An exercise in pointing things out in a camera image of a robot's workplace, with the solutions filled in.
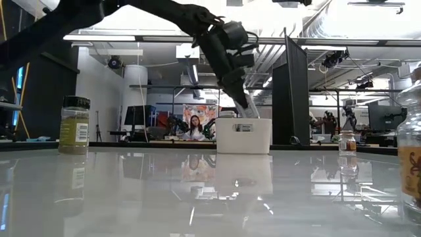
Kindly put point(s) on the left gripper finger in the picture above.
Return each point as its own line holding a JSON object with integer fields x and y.
{"x": 239, "y": 93}

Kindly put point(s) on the white-lid spice jar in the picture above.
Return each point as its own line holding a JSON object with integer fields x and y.
{"x": 227, "y": 114}

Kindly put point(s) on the small brown-lid spice jar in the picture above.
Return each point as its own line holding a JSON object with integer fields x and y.
{"x": 347, "y": 145}

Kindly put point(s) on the green spice jar black lid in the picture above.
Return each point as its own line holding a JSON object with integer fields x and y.
{"x": 74, "y": 131}

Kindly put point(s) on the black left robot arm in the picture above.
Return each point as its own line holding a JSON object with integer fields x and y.
{"x": 49, "y": 19}

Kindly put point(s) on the colourful poster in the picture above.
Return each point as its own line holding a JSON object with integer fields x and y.
{"x": 207, "y": 112}

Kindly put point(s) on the white box ceiling fixture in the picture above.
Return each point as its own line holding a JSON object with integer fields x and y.
{"x": 184, "y": 52}

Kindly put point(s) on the white plastic bin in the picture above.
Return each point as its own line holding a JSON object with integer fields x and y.
{"x": 230, "y": 141}

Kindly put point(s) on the black partition panel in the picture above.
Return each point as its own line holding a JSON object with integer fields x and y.
{"x": 291, "y": 98}

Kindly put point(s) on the seated person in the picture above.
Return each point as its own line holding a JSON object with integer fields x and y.
{"x": 195, "y": 126}

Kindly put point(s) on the white cylindrical column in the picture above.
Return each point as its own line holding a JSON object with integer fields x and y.
{"x": 135, "y": 85}

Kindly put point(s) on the black background monitor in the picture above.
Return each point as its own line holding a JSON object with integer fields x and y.
{"x": 138, "y": 115}

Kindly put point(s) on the round black ceiling device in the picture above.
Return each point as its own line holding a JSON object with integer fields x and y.
{"x": 115, "y": 62}

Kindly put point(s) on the long ceiling light bar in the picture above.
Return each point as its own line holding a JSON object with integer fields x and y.
{"x": 98, "y": 37}

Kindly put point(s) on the small black tripod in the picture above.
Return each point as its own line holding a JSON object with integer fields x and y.
{"x": 97, "y": 128}

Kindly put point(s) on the dark background monitor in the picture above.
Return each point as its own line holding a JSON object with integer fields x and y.
{"x": 385, "y": 116}

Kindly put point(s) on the glass jar orange label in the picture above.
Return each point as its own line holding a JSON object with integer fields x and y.
{"x": 411, "y": 148}

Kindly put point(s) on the blue cloth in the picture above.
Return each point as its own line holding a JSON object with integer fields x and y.
{"x": 39, "y": 139}

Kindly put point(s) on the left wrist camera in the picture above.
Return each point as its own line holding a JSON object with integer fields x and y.
{"x": 237, "y": 34}

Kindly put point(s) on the black ceiling camera rig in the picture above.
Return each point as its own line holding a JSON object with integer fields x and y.
{"x": 333, "y": 59}

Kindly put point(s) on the black table frame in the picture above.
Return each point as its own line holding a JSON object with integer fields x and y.
{"x": 131, "y": 144}

